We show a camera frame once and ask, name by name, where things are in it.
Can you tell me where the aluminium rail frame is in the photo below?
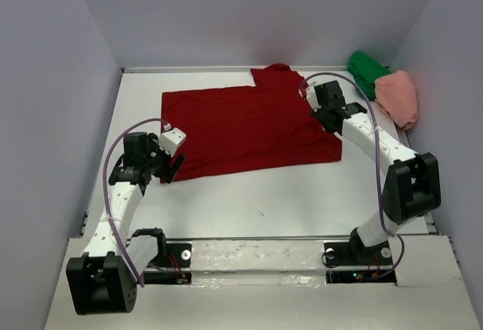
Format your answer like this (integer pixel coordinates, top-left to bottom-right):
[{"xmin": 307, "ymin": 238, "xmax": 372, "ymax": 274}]
[{"xmin": 121, "ymin": 65, "xmax": 347, "ymax": 74}]

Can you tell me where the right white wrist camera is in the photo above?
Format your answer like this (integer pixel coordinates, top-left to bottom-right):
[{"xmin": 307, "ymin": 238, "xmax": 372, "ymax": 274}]
[{"xmin": 299, "ymin": 84, "xmax": 318, "ymax": 106}]

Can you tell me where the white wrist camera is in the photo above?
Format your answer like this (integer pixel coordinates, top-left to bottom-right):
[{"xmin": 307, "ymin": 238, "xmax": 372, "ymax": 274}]
[
  {"xmin": 299, "ymin": 84, "xmax": 318, "ymax": 106},
  {"xmin": 158, "ymin": 128, "xmax": 186, "ymax": 157}
]

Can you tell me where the pink t shirt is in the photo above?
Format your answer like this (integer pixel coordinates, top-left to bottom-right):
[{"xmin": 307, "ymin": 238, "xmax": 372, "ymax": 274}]
[{"xmin": 374, "ymin": 70, "xmax": 418, "ymax": 131}]

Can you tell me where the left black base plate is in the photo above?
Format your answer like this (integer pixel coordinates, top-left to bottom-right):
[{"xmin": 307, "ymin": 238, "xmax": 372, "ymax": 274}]
[{"xmin": 143, "ymin": 241, "xmax": 192, "ymax": 285}]

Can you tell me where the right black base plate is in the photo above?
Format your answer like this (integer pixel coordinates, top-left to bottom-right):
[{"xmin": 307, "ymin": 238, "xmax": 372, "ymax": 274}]
[{"xmin": 321, "ymin": 241, "xmax": 397, "ymax": 285}]

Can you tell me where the green t shirt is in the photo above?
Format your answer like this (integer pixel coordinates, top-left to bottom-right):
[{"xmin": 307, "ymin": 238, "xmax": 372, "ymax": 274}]
[{"xmin": 347, "ymin": 51, "xmax": 391, "ymax": 101}]

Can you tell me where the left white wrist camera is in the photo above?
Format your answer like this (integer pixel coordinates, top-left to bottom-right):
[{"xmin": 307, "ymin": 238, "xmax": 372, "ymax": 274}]
[{"xmin": 158, "ymin": 128, "xmax": 186, "ymax": 157}]

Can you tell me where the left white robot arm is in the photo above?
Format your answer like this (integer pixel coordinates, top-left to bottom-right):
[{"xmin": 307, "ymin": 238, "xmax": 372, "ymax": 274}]
[{"xmin": 66, "ymin": 128, "xmax": 186, "ymax": 316}]

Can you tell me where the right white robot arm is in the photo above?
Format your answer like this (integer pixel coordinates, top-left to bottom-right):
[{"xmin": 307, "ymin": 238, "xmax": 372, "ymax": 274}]
[{"xmin": 305, "ymin": 81, "xmax": 441, "ymax": 268}]

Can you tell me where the red t shirt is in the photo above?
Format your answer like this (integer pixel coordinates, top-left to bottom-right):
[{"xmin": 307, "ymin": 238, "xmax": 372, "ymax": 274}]
[{"xmin": 161, "ymin": 63, "xmax": 342, "ymax": 181}]

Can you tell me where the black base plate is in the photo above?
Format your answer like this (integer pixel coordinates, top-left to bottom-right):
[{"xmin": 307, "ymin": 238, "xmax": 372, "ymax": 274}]
[
  {"xmin": 321, "ymin": 241, "xmax": 397, "ymax": 285},
  {"xmin": 143, "ymin": 241, "xmax": 192, "ymax": 285}
]

